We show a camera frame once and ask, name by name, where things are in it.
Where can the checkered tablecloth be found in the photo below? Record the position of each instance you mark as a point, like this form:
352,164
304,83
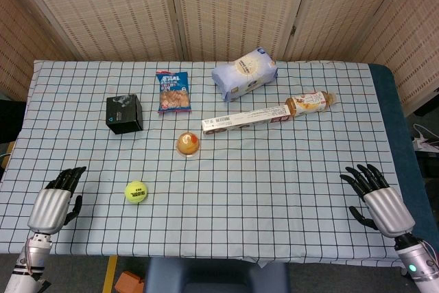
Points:
212,183

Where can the black cardboard box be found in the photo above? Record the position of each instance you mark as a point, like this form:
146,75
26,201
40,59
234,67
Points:
125,114

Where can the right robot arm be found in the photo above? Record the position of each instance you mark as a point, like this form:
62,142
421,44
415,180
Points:
416,260

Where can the blue padded table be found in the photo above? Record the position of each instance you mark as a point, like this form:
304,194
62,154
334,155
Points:
401,149

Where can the white power strip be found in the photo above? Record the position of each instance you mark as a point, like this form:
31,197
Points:
425,142

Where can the tea bottle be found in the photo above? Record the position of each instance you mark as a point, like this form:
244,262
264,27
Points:
310,102

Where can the blue snack bag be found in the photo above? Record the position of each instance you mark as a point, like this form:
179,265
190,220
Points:
173,92

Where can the orange brick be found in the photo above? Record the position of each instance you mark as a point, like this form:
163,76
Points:
128,282

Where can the light blue tissue pack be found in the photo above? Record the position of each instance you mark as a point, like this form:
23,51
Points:
244,74

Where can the yellow tennis ball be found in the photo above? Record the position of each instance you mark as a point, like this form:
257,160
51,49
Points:
136,192

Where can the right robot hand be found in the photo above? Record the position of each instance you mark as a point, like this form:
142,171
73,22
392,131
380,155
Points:
387,210

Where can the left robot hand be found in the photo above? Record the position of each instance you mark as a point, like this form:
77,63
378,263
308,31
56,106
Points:
48,207

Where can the long white wrap box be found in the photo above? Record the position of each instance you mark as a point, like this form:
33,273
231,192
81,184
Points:
247,120

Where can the woven folding screen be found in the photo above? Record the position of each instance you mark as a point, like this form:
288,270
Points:
219,11

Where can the orange jelly cup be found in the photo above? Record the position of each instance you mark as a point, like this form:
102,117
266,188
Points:
188,144

